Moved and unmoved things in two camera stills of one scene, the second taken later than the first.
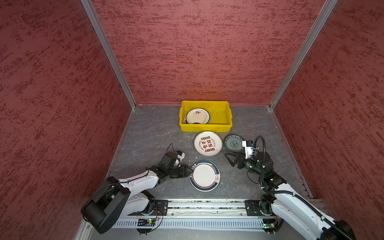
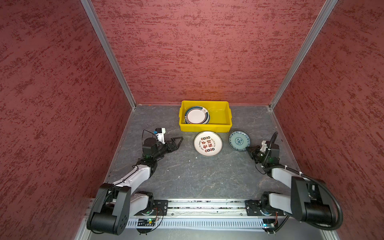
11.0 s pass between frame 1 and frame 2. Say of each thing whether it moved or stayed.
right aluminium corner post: stayed
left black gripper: moved
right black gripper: moved
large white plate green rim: moved
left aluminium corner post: stayed
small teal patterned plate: moved
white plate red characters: stayed
